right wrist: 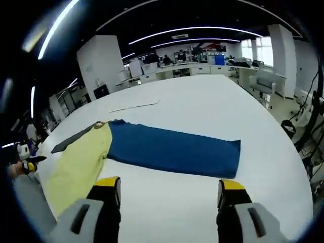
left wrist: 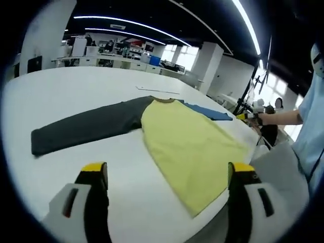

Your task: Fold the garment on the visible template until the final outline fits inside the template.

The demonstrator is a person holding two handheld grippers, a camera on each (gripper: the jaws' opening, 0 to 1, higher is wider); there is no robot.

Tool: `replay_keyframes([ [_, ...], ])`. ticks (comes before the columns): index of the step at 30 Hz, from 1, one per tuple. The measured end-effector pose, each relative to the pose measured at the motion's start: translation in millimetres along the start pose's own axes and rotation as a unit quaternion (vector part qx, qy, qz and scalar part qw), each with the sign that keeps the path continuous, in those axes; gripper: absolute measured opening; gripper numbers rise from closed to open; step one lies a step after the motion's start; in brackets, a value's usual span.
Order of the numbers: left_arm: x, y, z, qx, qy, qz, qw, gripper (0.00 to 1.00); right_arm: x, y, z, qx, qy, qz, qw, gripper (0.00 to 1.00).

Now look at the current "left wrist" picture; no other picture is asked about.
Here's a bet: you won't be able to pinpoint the black tripod stand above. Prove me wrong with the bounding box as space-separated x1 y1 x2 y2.
232 72 257 114

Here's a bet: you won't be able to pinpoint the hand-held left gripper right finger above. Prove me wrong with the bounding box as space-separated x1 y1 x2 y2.
225 161 291 243

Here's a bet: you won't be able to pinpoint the white panel unit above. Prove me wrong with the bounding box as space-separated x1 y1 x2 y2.
72 37 87 57

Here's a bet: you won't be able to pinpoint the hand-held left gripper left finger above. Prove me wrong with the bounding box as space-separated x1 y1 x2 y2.
44 161 113 243

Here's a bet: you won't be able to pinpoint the yellow grey blue long-sleeve garment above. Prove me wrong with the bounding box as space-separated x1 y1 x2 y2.
30 95 250 218

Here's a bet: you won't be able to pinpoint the person's grey trousers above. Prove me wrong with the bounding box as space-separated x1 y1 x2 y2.
252 140 311 228

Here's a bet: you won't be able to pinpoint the white flat table strip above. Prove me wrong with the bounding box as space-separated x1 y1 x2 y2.
135 85 180 95

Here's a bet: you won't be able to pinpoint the white chest-worn device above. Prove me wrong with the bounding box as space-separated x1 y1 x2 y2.
310 42 324 76

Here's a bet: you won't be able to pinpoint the person's light blue shirt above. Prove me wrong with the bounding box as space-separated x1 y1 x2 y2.
291 73 324 193

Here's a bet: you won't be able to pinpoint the long ceiling light strip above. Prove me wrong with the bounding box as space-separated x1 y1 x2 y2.
85 27 167 46
73 15 192 48
231 0 262 55

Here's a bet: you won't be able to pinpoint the white counter cabinet row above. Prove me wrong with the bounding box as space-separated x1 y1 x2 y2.
52 54 187 75

